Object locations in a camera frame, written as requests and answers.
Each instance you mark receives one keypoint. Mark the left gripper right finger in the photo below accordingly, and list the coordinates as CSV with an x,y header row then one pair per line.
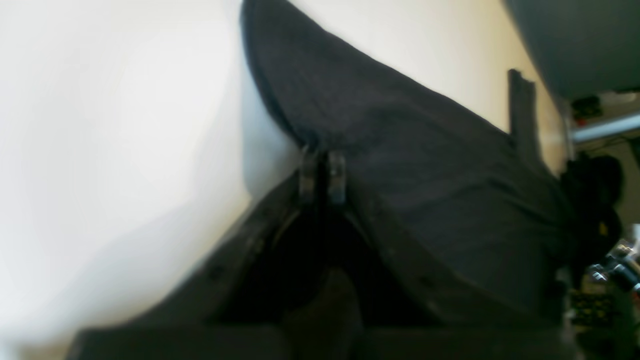
x,y
399,283

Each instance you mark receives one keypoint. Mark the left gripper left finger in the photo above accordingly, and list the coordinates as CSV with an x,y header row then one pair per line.
x,y
238,281

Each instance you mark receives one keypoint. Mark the dark grey T-shirt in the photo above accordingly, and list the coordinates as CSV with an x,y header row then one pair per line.
x,y
478,198

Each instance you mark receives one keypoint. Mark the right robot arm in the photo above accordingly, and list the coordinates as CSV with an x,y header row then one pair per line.
x,y
604,281

